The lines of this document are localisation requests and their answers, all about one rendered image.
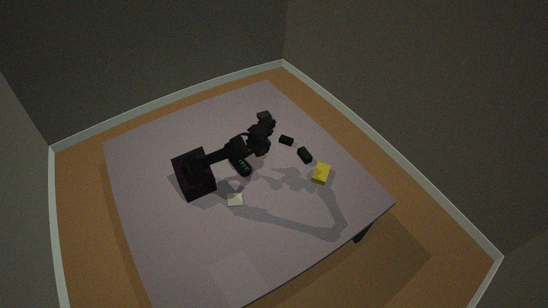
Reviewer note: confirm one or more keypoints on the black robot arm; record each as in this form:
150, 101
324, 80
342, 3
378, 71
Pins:
235, 149

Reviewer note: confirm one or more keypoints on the yellow rectangular block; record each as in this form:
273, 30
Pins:
321, 173

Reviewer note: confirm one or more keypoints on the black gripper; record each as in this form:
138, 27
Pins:
249, 141

